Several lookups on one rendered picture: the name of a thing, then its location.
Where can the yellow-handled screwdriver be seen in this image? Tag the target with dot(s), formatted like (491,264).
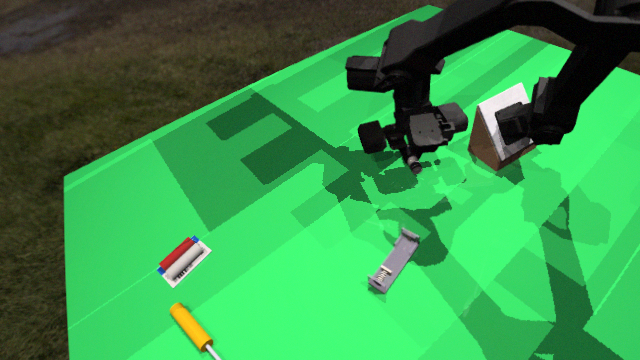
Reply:
(194,331)

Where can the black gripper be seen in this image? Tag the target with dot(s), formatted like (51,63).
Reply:
(373,136)

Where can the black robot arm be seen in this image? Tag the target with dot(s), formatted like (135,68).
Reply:
(415,50)

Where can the grey battery holder with spring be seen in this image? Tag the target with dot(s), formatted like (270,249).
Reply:
(392,265)

